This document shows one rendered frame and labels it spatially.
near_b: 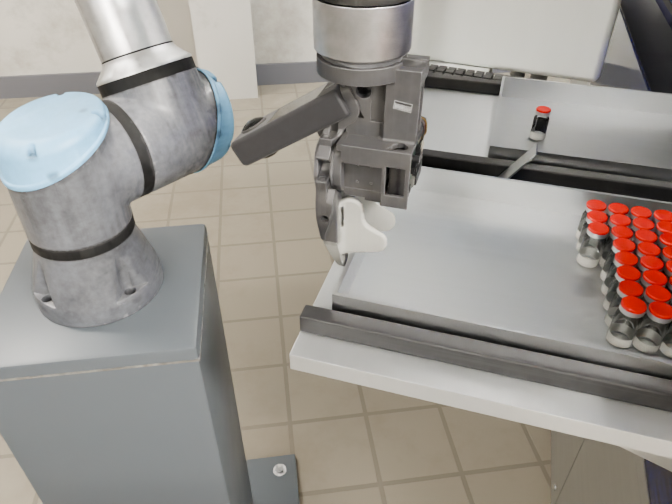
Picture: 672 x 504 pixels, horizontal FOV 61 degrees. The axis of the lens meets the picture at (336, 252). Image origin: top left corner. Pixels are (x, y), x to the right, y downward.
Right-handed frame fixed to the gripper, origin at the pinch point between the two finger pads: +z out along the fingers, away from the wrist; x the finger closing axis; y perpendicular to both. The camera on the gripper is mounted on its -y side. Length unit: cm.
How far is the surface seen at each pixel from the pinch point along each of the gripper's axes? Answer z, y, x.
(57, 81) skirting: 84, -222, 207
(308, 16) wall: 55, -95, 266
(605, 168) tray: 1.2, 27.6, 27.9
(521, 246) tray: 3.4, 18.2, 11.0
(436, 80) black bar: 2, 2, 54
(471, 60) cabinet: 10, 6, 89
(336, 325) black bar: 1.7, 2.5, -8.2
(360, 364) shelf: 3.6, 5.3, -10.4
